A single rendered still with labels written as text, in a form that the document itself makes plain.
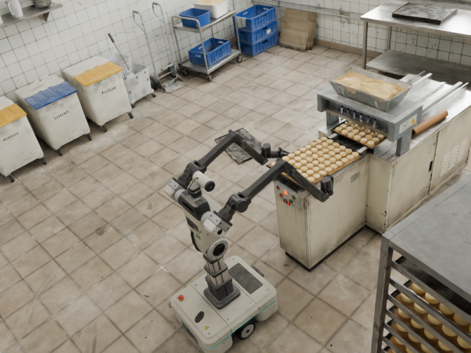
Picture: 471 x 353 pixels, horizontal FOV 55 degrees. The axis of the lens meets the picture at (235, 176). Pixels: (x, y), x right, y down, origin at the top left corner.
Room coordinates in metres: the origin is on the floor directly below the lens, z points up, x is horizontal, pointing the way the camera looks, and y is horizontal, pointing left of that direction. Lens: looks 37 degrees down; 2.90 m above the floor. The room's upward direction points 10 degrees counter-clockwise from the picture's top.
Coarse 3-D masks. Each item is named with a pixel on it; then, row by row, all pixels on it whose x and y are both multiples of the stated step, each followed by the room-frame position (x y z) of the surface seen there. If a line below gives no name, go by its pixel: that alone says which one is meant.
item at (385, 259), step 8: (384, 240) 0.97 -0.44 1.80; (384, 248) 0.97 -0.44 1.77; (384, 256) 0.97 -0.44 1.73; (384, 264) 0.96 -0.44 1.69; (384, 272) 0.96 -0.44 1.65; (384, 280) 0.96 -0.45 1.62; (376, 288) 0.98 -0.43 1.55; (384, 288) 0.96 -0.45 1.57; (376, 296) 0.98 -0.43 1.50; (384, 296) 0.96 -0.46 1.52; (376, 304) 0.98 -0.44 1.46; (384, 304) 0.96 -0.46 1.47; (376, 312) 0.97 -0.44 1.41; (384, 312) 0.97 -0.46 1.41; (376, 320) 0.97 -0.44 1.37; (384, 320) 0.97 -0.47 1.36; (376, 328) 0.97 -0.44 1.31; (376, 336) 0.96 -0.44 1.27; (376, 344) 0.96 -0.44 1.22; (376, 352) 0.96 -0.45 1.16
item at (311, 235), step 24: (360, 168) 2.64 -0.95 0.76; (336, 192) 2.49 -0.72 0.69; (360, 192) 2.65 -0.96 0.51; (288, 216) 2.49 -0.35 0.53; (312, 216) 2.35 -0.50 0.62; (336, 216) 2.50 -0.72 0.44; (360, 216) 2.66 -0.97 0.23; (288, 240) 2.51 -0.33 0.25; (312, 240) 2.34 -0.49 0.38; (336, 240) 2.50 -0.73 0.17; (312, 264) 2.34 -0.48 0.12
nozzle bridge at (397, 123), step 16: (320, 96) 3.11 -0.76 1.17; (336, 96) 3.04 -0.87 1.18; (336, 112) 3.02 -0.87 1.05; (352, 112) 2.95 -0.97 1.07; (368, 112) 2.74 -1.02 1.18; (384, 112) 2.70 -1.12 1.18; (400, 112) 2.67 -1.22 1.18; (416, 112) 2.68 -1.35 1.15; (368, 128) 2.76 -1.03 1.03; (384, 128) 2.69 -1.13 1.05; (400, 128) 2.58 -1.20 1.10; (400, 144) 2.60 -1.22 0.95
